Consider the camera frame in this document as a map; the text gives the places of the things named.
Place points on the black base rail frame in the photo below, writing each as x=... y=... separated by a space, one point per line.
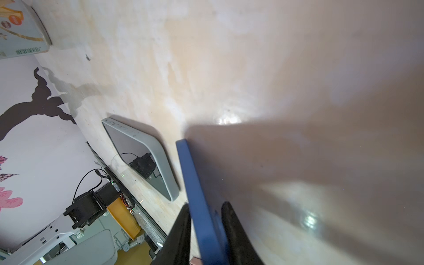
x=155 y=233

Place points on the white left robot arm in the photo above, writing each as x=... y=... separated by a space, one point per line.
x=84 y=210

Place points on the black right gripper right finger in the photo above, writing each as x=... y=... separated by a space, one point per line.
x=240 y=250

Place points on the black phone pink case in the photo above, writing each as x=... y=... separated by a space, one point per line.
x=145 y=155

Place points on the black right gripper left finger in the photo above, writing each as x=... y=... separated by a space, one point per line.
x=176 y=250

